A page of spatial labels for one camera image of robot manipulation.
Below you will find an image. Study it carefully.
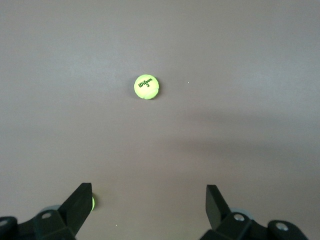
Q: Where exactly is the brown table mat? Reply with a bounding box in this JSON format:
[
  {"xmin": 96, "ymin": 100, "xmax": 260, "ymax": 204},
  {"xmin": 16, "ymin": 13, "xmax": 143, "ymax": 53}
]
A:
[{"xmin": 0, "ymin": 0, "xmax": 320, "ymax": 240}]

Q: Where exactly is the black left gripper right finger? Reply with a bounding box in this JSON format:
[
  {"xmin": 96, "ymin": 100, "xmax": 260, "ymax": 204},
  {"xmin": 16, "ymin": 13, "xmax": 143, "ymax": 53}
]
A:
[{"xmin": 201, "ymin": 184, "xmax": 308, "ymax": 240}]

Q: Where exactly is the yellow Wilson tennis ball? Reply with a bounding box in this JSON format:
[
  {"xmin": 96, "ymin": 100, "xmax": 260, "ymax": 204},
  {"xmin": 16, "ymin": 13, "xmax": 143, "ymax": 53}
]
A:
[{"xmin": 133, "ymin": 74, "xmax": 160, "ymax": 101}]

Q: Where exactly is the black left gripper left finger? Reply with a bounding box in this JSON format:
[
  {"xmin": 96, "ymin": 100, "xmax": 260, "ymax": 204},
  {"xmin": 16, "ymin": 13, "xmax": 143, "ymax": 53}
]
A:
[{"xmin": 0, "ymin": 182, "xmax": 93, "ymax": 240}]

